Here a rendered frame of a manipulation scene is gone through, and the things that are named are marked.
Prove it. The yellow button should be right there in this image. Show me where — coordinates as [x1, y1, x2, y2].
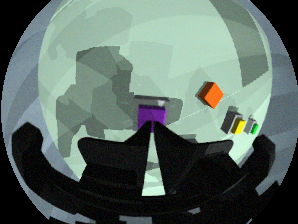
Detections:
[221, 111, 245, 135]

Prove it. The orange block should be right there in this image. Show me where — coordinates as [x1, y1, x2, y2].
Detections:
[198, 81, 223, 108]

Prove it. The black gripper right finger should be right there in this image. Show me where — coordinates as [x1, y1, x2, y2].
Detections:
[153, 120, 234, 194]

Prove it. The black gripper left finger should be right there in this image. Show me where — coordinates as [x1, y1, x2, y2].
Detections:
[77, 120, 152, 192]

